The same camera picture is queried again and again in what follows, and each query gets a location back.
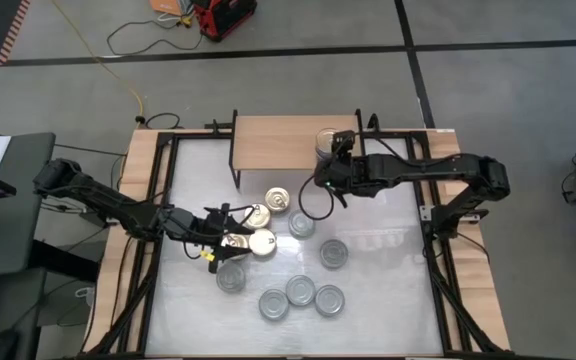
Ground thin black floor cable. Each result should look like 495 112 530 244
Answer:
105 18 204 57

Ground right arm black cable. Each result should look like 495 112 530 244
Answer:
298 172 339 222

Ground black computer mouse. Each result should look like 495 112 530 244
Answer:
0 328 20 360

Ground yellow cable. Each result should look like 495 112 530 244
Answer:
49 0 145 119

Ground red black tool case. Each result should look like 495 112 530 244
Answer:
191 0 258 43

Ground black metal table frame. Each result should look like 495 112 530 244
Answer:
80 127 507 360

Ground orange box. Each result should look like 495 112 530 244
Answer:
148 0 192 17

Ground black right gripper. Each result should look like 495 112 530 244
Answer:
314 130 369 209

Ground white looped cord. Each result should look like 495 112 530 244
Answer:
73 285 97 309

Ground grey desk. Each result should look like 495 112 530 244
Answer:
0 131 100 360

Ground black cable with plug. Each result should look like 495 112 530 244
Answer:
135 111 183 131

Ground wooden shelf black metal legs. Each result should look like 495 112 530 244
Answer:
227 108 368 190

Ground silver-lid green tuna can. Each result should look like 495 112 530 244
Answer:
318 238 350 270
314 284 346 318
285 274 317 307
215 262 247 295
258 288 290 322
287 208 317 239

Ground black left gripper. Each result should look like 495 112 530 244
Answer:
187 202 257 275

